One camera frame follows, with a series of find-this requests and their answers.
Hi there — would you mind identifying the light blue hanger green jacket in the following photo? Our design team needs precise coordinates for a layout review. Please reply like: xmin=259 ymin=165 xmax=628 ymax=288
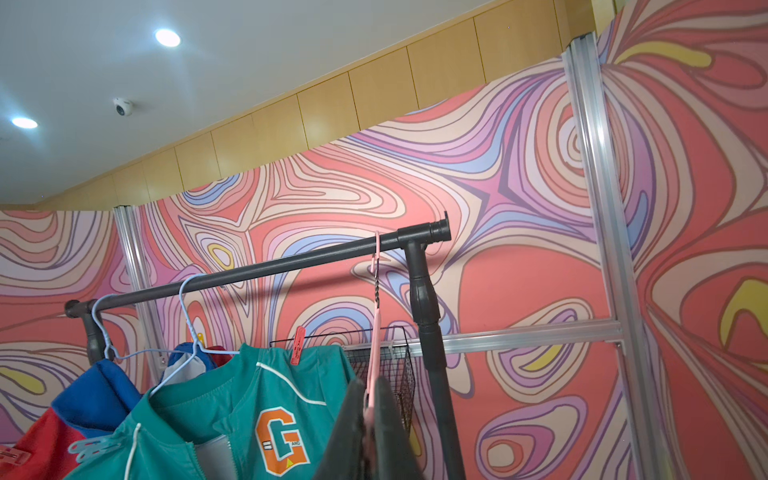
xmin=149 ymin=274 xmax=239 ymax=397

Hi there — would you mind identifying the green kids jacket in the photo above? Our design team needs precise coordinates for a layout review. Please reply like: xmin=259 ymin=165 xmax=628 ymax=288
xmin=69 ymin=345 xmax=356 ymax=479

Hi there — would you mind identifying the round ceiling light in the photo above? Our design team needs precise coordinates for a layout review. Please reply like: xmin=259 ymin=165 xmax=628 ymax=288
xmin=154 ymin=28 xmax=181 ymax=48
xmin=10 ymin=116 xmax=39 ymax=130

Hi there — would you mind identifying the round ceiling light far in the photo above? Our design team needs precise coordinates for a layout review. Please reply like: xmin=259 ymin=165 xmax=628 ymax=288
xmin=10 ymin=116 xmax=39 ymax=130

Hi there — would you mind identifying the red clothespin on blue jacket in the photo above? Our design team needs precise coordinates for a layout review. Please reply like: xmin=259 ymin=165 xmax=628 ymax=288
xmin=0 ymin=445 xmax=31 ymax=466

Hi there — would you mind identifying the round ceiling light near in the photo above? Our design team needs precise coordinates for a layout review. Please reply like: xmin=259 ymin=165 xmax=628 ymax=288
xmin=154 ymin=28 xmax=181 ymax=48

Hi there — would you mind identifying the blue red white jacket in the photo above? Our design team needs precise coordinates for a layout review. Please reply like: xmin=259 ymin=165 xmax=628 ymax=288
xmin=0 ymin=343 xmax=232 ymax=480

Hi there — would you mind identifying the black clothes rack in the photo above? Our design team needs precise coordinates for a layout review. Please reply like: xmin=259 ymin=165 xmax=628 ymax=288
xmin=65 ymin=218 xmax=466 ymax=479

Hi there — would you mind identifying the red clothespin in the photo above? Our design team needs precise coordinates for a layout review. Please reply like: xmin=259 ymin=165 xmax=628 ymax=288
xmin=290 ymin=326 xmax=306 ymax=366
xmin=0 ymin=445 xmax=31 ymax=466

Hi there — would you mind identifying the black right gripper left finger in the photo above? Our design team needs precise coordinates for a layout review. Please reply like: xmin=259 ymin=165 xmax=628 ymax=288
xmin=313 ymin=379 xmax=368 ymax=480

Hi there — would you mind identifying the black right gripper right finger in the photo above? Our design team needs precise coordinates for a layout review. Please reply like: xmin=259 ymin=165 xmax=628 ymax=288
xmin=373 ymin=377 xmax=423 ymax=480

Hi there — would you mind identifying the black wire basket back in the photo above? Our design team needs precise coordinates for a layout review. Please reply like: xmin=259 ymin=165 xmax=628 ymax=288
xmin=302 ymin=325 xmax=416 ymax=433

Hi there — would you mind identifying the ceiling dome camera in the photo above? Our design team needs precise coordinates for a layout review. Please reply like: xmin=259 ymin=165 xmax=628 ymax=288
xmin=113 ymin=98 xmax=134 ymax=117

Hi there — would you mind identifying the pink plastic hanger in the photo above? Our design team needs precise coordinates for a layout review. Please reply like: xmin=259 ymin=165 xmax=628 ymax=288
xmin=363 ymin=232 xmax=381 ymax=479

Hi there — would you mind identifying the light blue clothespin green jacket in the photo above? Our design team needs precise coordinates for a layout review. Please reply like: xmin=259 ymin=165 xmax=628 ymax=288
xmin=67 ymin=435 xmax=122 ymax=464

